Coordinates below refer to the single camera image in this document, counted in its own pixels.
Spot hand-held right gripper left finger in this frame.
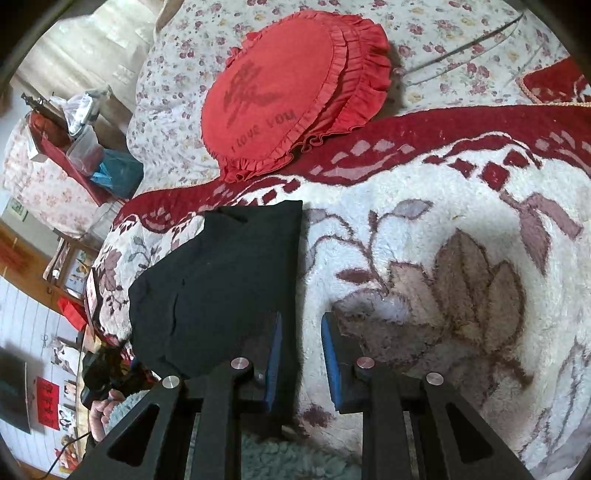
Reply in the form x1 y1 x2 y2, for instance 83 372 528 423
69 312 283 480

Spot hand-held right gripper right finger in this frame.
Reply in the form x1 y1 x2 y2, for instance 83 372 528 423
322 312 532 480

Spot black pants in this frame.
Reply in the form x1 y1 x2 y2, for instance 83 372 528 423
128 200 303 437

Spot person's left hand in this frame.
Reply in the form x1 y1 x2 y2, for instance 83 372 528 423
90 390 123 441

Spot red paper sheet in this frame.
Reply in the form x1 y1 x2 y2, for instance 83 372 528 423
36 377 64 431

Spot dark screen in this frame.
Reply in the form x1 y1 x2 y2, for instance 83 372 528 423
0 348 32 435

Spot wooden shelf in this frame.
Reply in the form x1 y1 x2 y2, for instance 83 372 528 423
42 228 100 301

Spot red and white plush blanket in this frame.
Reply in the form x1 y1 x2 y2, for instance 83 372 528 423
83 55 591 472

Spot floral covered table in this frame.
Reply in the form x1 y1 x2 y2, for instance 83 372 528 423
4 117 100 234

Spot blue plastic bag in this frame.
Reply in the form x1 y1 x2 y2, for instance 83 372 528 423
90 148 145 200

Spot clear plastic bag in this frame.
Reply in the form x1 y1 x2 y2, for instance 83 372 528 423
48 90 112 139

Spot red ruffled round pillow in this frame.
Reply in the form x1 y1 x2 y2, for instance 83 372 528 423
201 10 393 185

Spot white floral quilt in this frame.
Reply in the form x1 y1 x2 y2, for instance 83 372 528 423
126 0 573 192

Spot beige cloth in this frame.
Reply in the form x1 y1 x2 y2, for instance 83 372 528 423
16 0 183 123

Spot black cable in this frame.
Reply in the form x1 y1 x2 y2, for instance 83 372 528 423
44 431 95 477

